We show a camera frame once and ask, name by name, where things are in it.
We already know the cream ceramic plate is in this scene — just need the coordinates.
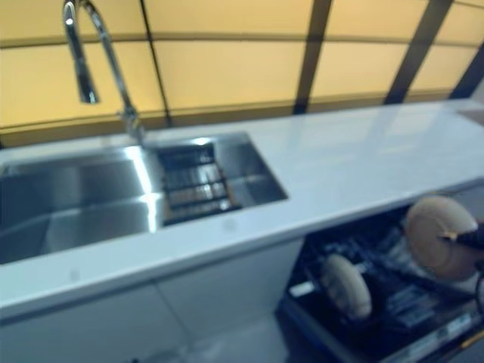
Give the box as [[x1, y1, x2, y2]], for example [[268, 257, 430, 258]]
[[320, 253, 372, 321], [406, 195, 479, 280]]

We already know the dark-framed yellow window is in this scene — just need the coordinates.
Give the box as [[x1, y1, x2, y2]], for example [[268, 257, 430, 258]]
[[0, 0, 484, 148]]

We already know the stainless steel kitchen sink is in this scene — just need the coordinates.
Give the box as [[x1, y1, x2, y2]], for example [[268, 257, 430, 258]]
[[0, 131, 289, 265]]

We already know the chrome pull-down kitchen faucet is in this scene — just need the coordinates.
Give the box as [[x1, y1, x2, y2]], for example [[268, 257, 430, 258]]
[[62, 0, 147, 148]]

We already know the black dish drying rack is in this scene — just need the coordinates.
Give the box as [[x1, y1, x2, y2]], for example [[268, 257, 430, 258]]
[[157, 142, 243, 227]]

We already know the black built-in dishwasher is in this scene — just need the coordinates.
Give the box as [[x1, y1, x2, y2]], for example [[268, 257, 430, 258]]
[[278, 196, 484, 363]]

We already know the narrow white cabinet door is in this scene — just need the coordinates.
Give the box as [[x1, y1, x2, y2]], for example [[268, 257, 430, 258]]
[[154, 240, 303, 334]]

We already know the wire dishwasher basket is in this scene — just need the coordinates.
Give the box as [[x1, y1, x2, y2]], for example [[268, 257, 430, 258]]
[[290, 203, 481, 334]]

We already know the dark right robot hand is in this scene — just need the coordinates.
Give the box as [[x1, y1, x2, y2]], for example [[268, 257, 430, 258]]
[[436, 222, 484, 253]]

